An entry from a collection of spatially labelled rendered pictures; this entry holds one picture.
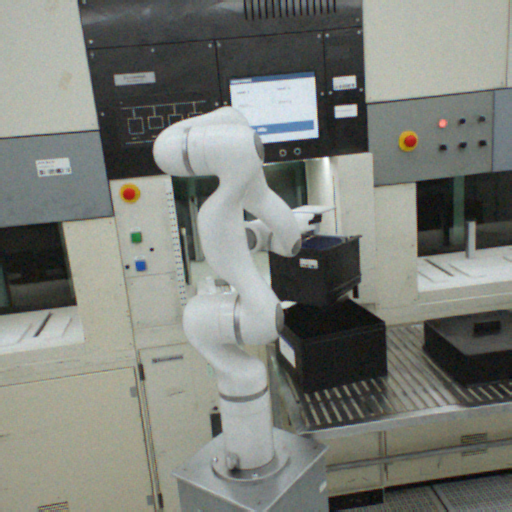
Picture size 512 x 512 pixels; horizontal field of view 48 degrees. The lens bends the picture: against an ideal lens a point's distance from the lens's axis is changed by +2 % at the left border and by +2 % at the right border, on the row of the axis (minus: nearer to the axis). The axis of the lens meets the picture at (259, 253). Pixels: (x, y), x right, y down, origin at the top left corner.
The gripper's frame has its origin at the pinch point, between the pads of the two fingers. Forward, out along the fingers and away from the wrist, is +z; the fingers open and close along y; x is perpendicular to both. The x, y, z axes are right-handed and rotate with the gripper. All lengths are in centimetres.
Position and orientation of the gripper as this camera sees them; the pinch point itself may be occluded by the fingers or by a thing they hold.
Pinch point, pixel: (311, 216)
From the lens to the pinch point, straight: 176.3
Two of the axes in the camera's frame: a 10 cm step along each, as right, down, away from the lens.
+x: -0.9, -9.7, -2.4
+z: 6.1, -2.5, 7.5
